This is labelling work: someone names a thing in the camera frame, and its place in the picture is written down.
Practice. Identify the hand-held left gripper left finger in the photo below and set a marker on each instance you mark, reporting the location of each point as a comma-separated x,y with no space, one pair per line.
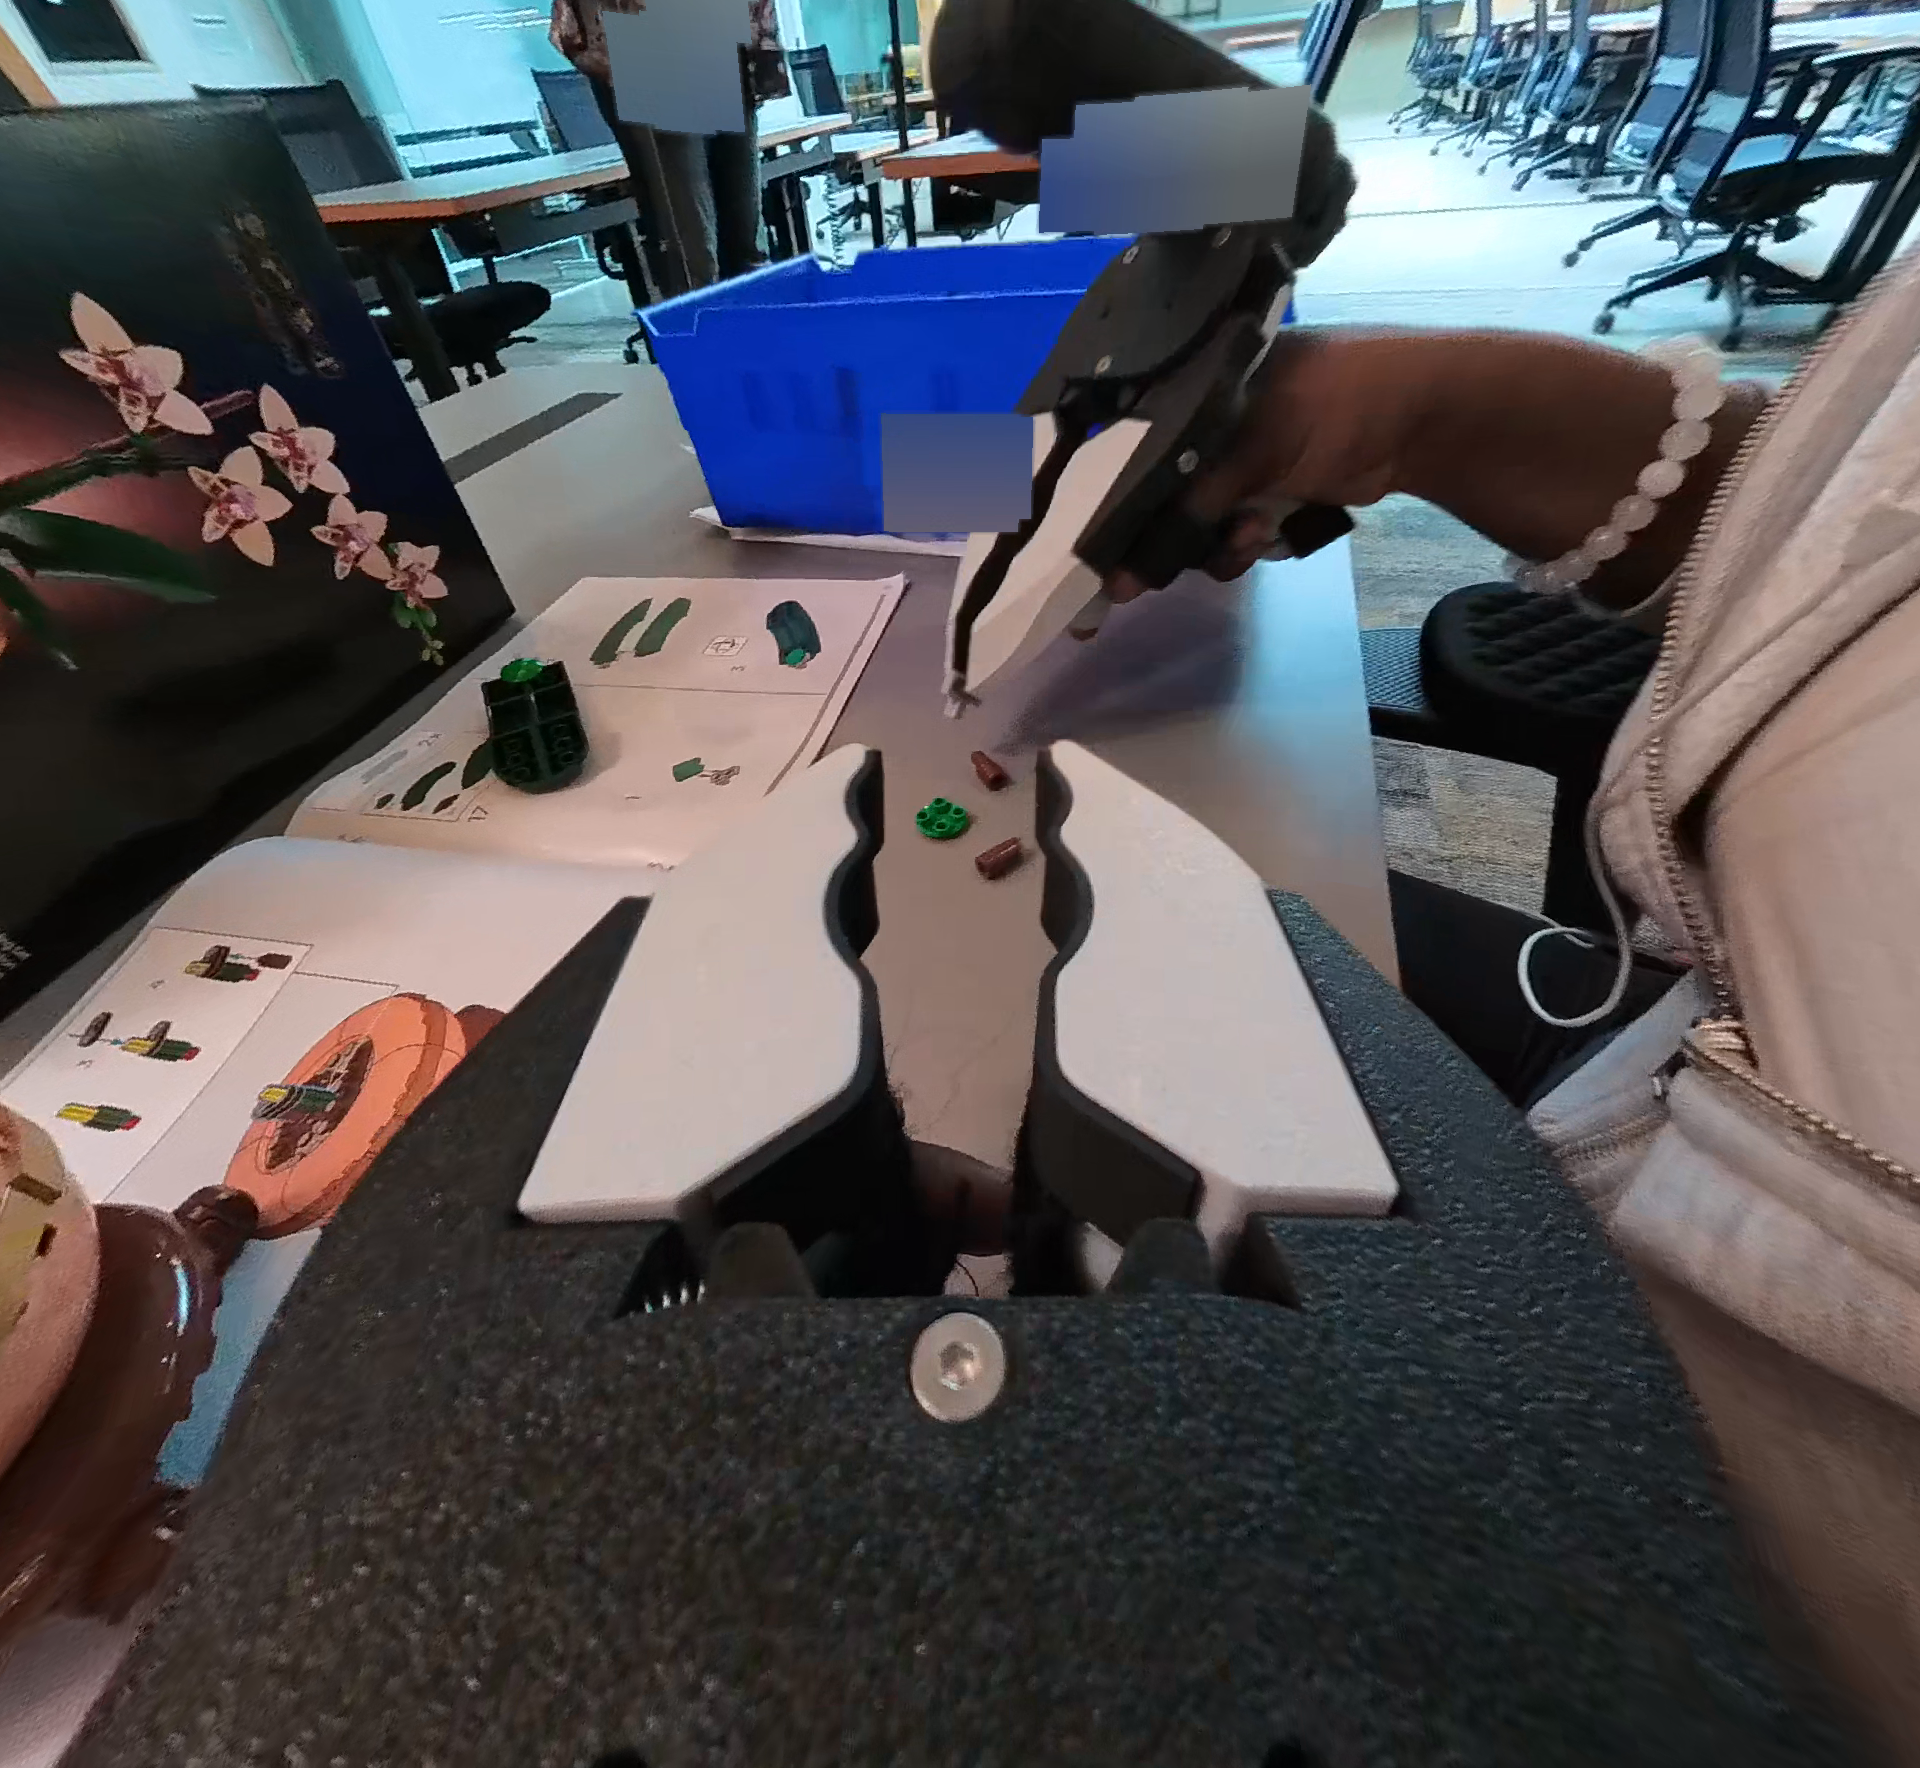
720,988

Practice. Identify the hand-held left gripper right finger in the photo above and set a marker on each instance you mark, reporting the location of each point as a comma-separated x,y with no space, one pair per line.
1201,1019

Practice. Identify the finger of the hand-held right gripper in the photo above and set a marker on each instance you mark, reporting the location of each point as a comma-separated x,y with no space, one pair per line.
1034,568

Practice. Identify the person's right forearm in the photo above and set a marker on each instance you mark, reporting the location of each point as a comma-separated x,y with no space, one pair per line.
1703,508

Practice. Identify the grey desk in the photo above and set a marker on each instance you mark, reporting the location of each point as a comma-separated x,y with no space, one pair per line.
1291,778

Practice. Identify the wooden top office desk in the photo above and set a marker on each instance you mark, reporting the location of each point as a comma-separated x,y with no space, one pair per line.
481,200

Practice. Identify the person's right hand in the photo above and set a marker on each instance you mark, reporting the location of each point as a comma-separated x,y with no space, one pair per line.
1395,419

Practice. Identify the small brown brick piece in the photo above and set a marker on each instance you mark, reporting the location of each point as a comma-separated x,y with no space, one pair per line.
1000,859
988,770

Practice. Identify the round green brick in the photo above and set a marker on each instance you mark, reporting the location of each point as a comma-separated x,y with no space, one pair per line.
943,821

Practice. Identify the blue plastic bin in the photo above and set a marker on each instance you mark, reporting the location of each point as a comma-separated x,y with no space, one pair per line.
811,389

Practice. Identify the open instruction booklet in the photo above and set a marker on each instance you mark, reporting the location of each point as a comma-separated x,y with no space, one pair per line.
720,688

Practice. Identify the black computer monitor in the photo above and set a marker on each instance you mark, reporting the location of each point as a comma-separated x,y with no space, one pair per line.
1351,12

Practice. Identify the dark green brick assembly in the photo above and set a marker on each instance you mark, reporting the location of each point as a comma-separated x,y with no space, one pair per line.
536,733

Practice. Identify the instruction booklet with pot picture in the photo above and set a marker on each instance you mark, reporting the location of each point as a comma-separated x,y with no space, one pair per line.
344,929

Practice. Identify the black mesh office chair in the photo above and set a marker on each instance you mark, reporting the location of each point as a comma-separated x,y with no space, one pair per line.
1531,658

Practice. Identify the person's pale zip jacket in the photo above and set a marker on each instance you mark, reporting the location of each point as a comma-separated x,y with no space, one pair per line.
1801,898

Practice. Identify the black swivel office chair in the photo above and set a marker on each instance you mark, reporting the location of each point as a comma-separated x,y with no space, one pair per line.
473,313

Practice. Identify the black orchid picture box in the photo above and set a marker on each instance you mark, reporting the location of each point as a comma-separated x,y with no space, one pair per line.
180,688

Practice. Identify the row of black office chairs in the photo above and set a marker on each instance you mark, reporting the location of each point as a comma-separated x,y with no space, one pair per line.
1695,102

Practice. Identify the brown brick saucer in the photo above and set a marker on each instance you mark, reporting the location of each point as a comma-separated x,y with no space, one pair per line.
105,1393

